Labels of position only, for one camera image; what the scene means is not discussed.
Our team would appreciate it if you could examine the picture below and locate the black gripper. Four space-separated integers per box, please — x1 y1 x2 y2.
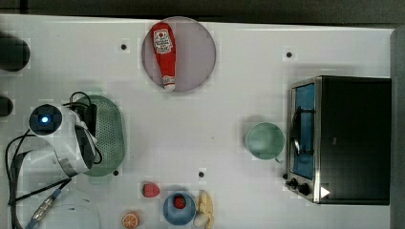
72 102 97 135

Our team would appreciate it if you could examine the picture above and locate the green oval strainer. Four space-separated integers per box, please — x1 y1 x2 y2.
74 94 125 183

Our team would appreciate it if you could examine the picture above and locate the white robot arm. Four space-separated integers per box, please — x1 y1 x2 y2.
29 104 96 177

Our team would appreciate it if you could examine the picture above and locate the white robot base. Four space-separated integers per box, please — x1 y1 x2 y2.
38 188 101 229

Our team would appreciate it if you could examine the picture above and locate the small black cup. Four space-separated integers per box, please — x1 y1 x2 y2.
0 96 13 117

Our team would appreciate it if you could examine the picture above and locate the black cylindrical cup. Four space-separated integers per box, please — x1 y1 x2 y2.
0 32 31 72

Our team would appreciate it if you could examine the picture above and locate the red strawberry on table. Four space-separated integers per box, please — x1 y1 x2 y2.
142 182 160 198

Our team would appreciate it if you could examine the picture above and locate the red ketchup bottle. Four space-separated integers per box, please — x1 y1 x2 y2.
151 22 177 92

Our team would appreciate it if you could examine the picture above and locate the orange slice toy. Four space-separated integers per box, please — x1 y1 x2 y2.
121 212 139 229

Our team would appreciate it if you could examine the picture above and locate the grey round plate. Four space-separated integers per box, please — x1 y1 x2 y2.
162 16 216 92

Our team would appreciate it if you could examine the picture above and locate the red strawberry in bowl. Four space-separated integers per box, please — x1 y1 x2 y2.
173 195 186 209

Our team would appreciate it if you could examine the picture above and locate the blue bowl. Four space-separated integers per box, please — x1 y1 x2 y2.
162 192 197 226

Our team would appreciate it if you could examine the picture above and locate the yellow banana toy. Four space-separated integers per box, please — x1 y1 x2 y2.
193 190 214 229

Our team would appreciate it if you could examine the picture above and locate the green cup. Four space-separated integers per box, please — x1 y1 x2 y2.
244 122 285 163

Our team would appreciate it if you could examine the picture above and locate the black toaster oven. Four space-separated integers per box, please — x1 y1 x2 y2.
284 75 392 205

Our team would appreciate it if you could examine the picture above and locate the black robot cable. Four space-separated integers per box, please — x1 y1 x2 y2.
5 91 103 229

